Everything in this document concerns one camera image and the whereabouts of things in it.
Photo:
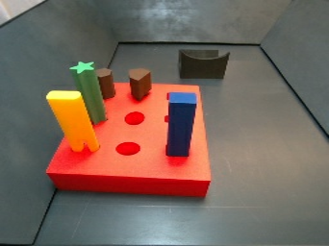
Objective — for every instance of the red peg board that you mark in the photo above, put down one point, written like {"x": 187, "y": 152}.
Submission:
{"x": 131, "y": 164}

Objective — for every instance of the yellow arch block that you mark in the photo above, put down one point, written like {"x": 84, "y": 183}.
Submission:
{"x": 68, "y": 109}

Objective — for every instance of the dark blue rectangular block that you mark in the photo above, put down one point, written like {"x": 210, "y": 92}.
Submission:
{"x": 182, "y": 106}

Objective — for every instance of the brown rounded peg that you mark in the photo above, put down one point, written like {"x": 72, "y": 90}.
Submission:
{"x": 139, "y": 82}

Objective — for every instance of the green star block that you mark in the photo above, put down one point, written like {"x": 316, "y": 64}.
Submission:
{"x": 87, "y": 84}

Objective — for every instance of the brown hexagonal peg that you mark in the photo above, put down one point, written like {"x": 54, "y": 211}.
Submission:
{"x": 106, "y": 82}

